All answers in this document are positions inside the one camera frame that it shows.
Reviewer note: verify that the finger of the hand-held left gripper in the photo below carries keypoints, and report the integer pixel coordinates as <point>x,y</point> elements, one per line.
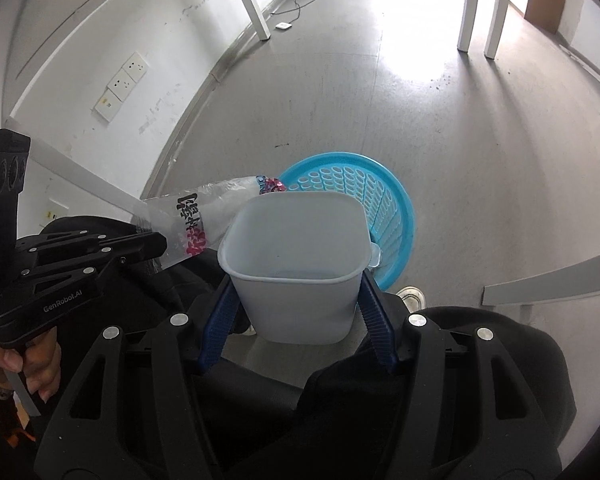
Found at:
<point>70,275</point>
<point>130,242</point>

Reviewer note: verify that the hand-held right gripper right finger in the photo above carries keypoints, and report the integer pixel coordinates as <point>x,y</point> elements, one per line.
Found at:
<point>377,320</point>

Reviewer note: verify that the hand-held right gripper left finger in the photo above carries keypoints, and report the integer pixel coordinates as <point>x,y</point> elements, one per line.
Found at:
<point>217,320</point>

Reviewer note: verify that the white plastic container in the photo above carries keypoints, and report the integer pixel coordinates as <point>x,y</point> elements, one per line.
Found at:
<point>295,305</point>

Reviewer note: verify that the clear printed plastic bag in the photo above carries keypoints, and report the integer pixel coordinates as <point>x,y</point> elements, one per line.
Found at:
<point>215,210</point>

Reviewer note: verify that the blue plastic basket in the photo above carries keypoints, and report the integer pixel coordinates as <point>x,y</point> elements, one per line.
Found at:
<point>380,210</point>

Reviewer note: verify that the person's left hand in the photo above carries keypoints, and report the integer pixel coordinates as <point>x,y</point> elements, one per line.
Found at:
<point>40,365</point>

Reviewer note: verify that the white right shoe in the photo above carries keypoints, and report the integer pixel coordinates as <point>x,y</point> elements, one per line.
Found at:
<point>411,297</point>

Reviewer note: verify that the person's left leg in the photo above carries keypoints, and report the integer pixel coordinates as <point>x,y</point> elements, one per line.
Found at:
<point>145,300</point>

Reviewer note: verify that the black shirt with orange print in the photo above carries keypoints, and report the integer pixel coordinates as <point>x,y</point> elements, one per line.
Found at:
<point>5,440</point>

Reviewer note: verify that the white power adapter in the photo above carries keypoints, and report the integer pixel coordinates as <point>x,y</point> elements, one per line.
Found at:
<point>283,25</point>

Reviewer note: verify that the white table leg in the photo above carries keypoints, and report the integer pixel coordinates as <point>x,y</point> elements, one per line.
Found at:
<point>252,0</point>
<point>468,5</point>
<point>497,10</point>

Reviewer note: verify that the low white wall socket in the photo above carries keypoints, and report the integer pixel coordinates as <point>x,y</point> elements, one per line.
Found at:
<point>57,210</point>

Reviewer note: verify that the white table frame bar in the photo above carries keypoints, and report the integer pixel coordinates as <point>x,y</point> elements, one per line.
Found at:
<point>80,170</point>

